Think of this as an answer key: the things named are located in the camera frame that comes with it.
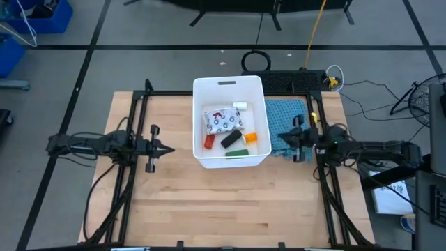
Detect green block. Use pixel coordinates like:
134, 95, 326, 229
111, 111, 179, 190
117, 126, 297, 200
224, 149, 250, 158

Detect black metal table frame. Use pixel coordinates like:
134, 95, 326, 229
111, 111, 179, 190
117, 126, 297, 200
78, 79, 374, 247

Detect black stand legs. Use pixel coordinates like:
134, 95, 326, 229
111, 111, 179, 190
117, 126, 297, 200
123, 0, 355, 31

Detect white printed paper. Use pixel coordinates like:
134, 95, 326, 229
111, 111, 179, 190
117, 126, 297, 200
368, 170, 414, 215

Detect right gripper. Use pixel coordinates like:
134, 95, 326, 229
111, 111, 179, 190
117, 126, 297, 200
277, 114, 316, 164

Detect black floor fan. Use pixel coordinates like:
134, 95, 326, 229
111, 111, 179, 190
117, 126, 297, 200
389, 73, 446, 128

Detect black perforated box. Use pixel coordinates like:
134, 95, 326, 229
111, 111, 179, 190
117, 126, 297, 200
242, 69, 330, 93

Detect white looped cable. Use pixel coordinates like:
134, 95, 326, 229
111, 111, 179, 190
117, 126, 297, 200
325, 64, 345, 92

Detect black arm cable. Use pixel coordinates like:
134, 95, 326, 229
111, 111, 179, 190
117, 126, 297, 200
82, 162, 118, 242

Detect white plastic bin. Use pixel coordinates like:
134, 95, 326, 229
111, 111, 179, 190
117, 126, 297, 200
192, 75, 272, 169

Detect black bandage roll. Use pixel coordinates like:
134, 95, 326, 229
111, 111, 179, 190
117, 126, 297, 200
220, 129, 244, 149

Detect blue bin with items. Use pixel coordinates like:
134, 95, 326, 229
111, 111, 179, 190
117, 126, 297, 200
6, 0, 74, 35

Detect white patterned pouch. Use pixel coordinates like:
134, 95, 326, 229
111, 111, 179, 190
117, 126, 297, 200
203, 107, 245, 136

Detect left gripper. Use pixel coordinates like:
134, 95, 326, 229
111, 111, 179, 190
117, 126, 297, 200
137, 124, 176, 174

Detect teal patterned cloth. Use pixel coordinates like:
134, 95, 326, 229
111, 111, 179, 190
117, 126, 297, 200
264, 99, 313, 161

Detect black coiled cable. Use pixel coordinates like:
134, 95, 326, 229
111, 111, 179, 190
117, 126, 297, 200
240, 50, 272, 73

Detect yellow cable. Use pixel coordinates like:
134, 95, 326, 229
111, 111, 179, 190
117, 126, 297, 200
302, 0, 328, 70

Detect black floor cable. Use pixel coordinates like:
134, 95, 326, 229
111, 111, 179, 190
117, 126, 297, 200
339, 79, 419, 122

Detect thin white cord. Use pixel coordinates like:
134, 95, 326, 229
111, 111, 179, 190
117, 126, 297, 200
0, 0, 38, 48

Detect black slanted bar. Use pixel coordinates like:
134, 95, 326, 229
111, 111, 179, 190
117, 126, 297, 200
361, 154, 431, 191

